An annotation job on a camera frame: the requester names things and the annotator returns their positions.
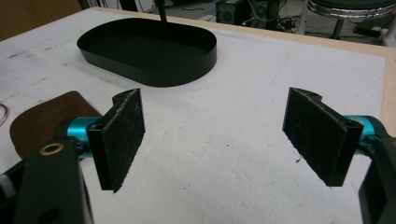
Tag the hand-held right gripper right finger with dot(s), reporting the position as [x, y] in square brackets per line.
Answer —
[317, 137]

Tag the white table mat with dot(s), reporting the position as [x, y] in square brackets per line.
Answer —
[218, 140]

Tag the black round stool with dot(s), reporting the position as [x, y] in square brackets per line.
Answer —
[348, 9]

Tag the light wooden table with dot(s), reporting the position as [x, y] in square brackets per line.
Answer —
[311, 39]

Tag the black oval tray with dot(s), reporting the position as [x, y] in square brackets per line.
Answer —
[146, 53]

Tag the black computer tower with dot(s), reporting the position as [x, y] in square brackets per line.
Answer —
[232, 11]

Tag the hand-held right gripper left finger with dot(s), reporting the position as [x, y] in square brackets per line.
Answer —
[120, 140]

